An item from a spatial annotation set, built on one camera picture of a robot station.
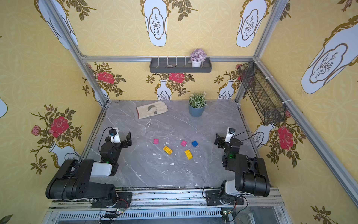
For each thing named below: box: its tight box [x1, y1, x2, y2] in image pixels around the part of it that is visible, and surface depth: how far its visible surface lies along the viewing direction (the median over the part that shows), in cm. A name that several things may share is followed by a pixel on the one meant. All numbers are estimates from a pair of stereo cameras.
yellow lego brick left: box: [162, 145, 173, 155], surface depth 92 cm
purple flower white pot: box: [190, 48, 207, 68], surface depth 85 cm
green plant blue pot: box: [188, 91, 207, 118], surface depth 104 cm
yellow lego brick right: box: [184, 149, 193, 161], surface depth 91 cm
